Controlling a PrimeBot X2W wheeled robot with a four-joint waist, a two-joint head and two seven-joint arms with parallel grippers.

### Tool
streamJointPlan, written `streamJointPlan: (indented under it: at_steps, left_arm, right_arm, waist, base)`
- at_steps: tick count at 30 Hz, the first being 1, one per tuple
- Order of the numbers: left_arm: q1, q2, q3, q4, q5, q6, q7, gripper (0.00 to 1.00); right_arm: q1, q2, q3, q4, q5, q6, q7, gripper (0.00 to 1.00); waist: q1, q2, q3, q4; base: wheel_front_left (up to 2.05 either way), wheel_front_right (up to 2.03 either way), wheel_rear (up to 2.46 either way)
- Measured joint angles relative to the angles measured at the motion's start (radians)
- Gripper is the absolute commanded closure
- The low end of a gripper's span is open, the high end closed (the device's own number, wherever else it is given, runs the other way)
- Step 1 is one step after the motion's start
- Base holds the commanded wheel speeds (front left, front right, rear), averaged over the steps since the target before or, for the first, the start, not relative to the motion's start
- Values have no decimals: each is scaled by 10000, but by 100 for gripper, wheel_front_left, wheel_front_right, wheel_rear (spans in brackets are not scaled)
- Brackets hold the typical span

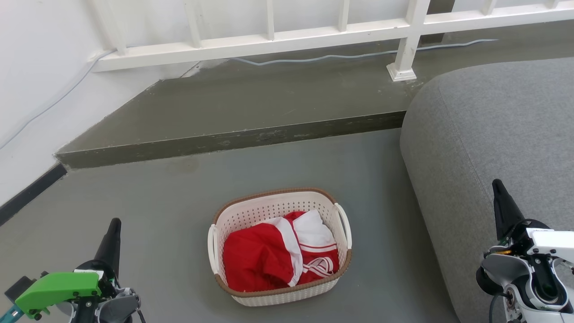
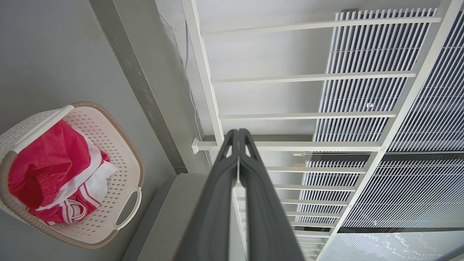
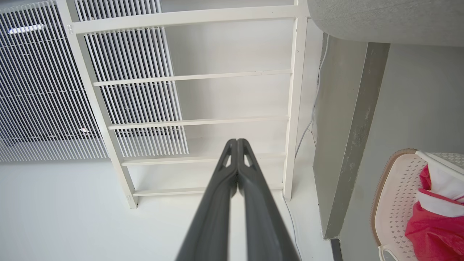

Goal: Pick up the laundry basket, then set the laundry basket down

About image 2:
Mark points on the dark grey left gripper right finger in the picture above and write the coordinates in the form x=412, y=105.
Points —
x=264, y=217

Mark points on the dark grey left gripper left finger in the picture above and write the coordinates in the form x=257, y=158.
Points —
x=214, y=203

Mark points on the cream perforated plastic laundry basket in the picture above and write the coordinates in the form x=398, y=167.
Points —
x=108, y=145

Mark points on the grey fabric sofa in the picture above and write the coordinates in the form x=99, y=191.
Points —
x=163, y=224

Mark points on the white shirt with red stripes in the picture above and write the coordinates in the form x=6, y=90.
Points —
x=101, y=181

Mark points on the white metal railing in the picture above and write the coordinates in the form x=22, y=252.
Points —
x=203, y=54

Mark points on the white slatted window blinds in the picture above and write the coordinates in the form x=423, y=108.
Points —
x=362, y=98

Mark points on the red shorts with white stripe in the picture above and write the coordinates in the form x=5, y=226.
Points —
x=47, y=159

